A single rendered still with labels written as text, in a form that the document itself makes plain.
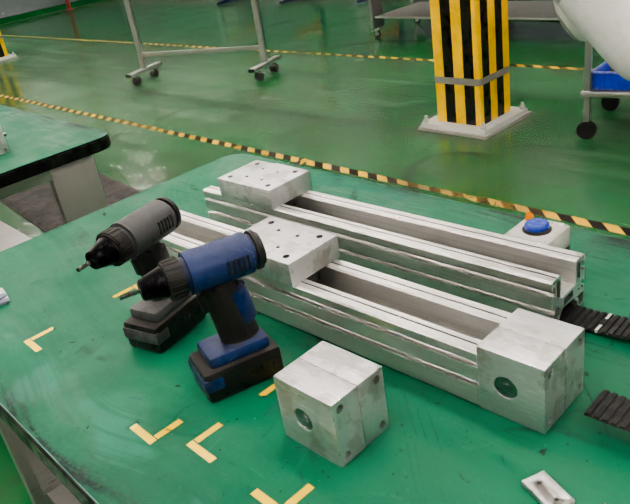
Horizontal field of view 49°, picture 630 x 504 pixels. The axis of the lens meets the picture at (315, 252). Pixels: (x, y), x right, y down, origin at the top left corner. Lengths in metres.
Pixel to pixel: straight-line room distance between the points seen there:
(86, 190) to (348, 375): 1.84
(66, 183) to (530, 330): 1.91
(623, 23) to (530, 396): 0.43
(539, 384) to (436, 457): 0.15
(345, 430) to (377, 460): 0.06
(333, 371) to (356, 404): 0.05
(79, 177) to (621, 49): 2.00
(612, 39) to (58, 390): 0.89
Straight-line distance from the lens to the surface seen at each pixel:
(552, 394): 0.88
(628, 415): 0.89
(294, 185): 1.38
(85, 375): 1.16
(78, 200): 2.56
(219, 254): 0.92
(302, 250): 1.08
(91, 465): 0.99
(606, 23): 0.86
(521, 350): 0.87
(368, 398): 0.86
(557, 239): 1.20
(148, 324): 1.14
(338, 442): 0.84
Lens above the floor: 1.39
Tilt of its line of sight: 27 degrees down
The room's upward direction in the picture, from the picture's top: 10 degrees counter-clockwise
